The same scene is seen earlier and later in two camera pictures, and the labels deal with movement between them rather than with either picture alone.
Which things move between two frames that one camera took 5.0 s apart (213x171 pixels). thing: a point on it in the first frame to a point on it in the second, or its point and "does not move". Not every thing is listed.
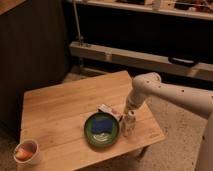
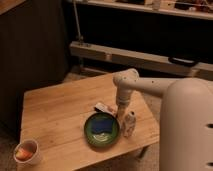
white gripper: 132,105 to 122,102
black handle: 183,62 does not move
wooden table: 55,116 does not move
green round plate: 103,139 does not move
